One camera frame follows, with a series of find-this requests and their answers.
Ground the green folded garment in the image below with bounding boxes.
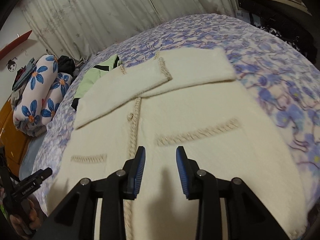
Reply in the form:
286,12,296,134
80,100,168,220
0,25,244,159
71,54,121,111

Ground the purple cat print blanket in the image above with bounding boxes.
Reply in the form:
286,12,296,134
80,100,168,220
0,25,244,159
34,12,320,215

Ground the person's left hand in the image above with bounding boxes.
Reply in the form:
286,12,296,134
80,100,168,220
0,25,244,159
10,197,42,234

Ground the cream floral curtain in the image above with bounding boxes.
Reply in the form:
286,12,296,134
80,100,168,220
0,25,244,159
19,0,236,59

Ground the grey bed sheet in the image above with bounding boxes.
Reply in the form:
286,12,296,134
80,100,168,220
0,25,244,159
18,133,46,180

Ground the red wall shelf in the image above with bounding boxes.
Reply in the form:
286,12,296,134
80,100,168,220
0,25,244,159
0,30,33,60

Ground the black patterned fabric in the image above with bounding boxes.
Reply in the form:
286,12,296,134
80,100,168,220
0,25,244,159
238,0,319,68

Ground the cream fuzzy cardigan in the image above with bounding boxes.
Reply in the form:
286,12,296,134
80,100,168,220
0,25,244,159
47,48,308,239

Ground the blue flower rolled quilt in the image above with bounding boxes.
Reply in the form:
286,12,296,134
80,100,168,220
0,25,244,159
11,55,73,137

